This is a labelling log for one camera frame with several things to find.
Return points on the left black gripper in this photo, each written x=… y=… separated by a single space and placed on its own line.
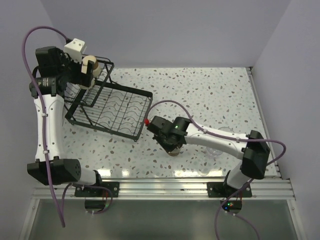
x=82 y=78

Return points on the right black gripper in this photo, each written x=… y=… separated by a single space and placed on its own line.
x=168 y=148

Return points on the beige cup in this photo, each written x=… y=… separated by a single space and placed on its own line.
x=90 y=70
x=85 y=87
x=174 y=152

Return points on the clear plastic cup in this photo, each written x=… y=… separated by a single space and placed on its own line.
x=226 y=129
x=212 y=153

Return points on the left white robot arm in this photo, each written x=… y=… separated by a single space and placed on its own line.
x=55 y=70

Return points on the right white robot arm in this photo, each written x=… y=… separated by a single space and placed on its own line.
x=250 y=149

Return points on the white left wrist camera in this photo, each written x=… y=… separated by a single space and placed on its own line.
x=75 y=49

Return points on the black wire dish rack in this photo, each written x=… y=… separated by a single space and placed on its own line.
x=108 y=106

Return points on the aluminium mounting rail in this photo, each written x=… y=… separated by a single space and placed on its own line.
x=196 y=189

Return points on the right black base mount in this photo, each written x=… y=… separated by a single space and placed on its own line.
x=222 y=190

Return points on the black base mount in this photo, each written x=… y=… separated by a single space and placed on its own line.
x=102 y=189
x=222 y=190

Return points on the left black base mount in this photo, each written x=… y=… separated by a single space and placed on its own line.
x=102 y=189

